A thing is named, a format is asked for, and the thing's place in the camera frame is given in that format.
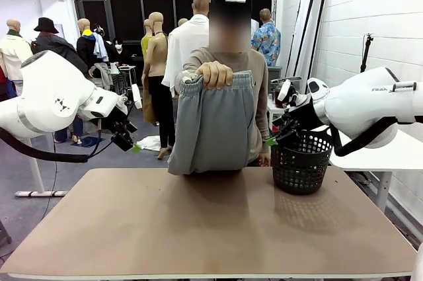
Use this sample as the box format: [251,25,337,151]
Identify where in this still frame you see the person in tan sweater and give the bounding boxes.
[181,0,272,168]

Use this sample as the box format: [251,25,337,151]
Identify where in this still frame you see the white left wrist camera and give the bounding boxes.
[131,83,143,110]

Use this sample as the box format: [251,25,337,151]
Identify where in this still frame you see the mannequin with white shirt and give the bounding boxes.
[161,0,212,97]

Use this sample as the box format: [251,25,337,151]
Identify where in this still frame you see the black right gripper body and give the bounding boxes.
[282,95,320,130]

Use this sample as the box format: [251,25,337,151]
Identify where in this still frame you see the black perforated plastic basket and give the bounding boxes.
[270,128,334,195]

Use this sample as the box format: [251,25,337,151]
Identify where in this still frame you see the glass jar brown liquid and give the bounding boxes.
[274,83,287,109]

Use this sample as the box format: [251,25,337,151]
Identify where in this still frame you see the mannequin grey jacket jeans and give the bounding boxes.
[89,61,115,92]

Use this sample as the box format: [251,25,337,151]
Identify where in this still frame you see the blue jeans mannequin legs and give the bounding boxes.
[54,117,83,145]

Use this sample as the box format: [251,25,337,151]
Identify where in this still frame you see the grey storage bin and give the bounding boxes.
[266,65,284,93]

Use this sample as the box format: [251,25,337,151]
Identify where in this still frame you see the person's right forearm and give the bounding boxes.
[182,50,215,79]

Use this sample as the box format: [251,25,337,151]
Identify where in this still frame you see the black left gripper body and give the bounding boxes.
[110,120,138,152]

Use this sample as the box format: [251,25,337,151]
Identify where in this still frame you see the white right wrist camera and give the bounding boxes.
[276,79,297,103]

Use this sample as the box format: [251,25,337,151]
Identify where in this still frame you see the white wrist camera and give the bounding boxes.
[276,79,297,103]
[131,83,143,110]

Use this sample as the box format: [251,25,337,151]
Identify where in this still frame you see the mannequin with blue floral shirt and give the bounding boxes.
[250,8,282,67]

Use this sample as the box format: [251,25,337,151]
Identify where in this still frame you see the person's left forearm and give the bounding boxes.
[254,105,272,155]

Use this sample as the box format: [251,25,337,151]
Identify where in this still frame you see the person's right hand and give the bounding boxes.
[195,61,234,91]

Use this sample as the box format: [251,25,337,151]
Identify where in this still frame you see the white side table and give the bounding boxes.
[268,95,423,213]

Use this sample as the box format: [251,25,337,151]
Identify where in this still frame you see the mannequin black jacket yellow collar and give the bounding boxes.
[76,18,110,75]

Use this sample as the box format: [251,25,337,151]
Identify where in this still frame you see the white table leg stand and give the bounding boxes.
[15,138,69,198]

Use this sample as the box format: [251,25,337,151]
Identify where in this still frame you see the mannequin with yellow top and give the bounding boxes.
[141,19,155,63]

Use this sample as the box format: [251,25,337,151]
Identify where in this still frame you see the grey training pants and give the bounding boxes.
[167,71,256,176]

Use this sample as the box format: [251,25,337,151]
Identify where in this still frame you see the mannequin black hat dark coat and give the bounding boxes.
[30,17,89,77]

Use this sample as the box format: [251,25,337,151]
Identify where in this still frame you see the black tripod stand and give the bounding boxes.
[360,32,375,73]

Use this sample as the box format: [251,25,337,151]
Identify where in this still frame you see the grey tool on shelf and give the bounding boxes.
[270,75,303,86]

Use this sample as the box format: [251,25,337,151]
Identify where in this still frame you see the mannequin with white jacket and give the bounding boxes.
[0,19,34,97]

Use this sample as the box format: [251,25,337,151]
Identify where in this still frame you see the black framed white panels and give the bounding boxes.
[286,0,330,87]

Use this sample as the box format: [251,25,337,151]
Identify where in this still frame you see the person with face mask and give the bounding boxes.
[111,38,133,65]

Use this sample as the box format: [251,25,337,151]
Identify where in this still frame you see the white cloth on floor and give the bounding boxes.
[135,135,173,152]

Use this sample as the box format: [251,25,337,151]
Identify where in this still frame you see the bare mannequin black trousers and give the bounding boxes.
[141,12,176,160]

